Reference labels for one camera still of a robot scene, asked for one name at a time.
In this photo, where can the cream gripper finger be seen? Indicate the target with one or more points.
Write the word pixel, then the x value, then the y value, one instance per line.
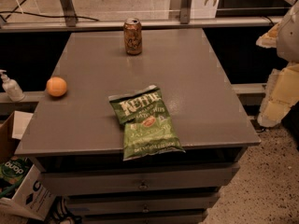
pixel 269 39
pixel 281 94

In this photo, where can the orange soda can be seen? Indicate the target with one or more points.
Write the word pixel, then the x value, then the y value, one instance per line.
pixel 133 36

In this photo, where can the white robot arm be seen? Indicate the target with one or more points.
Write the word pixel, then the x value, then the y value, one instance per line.
pixel 288 36

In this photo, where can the green jalapeno chip bag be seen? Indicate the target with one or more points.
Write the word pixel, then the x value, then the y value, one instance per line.
pixel 148 128

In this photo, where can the grey drawer cabinet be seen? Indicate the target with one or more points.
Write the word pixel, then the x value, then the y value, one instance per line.
pixel 76 141

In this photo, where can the orange fruit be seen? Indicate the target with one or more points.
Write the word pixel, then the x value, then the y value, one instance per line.
pixel 56 87

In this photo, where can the white pump bottle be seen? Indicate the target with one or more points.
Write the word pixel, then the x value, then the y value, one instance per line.
pixel 11 87

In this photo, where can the white cardboard box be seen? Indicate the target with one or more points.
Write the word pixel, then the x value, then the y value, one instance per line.
pixel 31 198

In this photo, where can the brown cardboard box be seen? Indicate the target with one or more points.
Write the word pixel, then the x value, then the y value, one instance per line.
pixel 11 132

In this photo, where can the green dono package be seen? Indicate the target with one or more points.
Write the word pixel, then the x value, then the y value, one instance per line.
pixel 12 174

